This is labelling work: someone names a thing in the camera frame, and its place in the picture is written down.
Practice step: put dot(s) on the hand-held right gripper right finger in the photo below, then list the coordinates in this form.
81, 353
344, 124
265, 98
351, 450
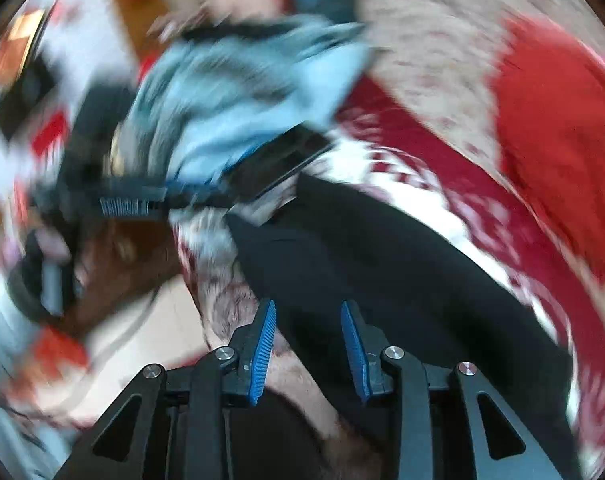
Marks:
355, 355

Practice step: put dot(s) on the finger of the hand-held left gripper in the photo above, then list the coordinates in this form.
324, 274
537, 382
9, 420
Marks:
277, 160
130, 206

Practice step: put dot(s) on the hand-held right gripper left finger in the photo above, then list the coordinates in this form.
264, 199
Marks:
262, 355

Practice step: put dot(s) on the light blue pants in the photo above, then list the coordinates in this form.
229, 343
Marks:
232, 100

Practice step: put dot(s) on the black pants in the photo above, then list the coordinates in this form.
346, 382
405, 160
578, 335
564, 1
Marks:
382, 270

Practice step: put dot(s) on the person's left hand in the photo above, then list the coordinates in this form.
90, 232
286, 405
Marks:
50, 242

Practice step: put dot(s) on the beige speckled cloth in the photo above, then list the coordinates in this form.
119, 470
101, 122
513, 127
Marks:
422, 60

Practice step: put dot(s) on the red cloth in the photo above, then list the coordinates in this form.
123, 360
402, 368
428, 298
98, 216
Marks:
557, 135

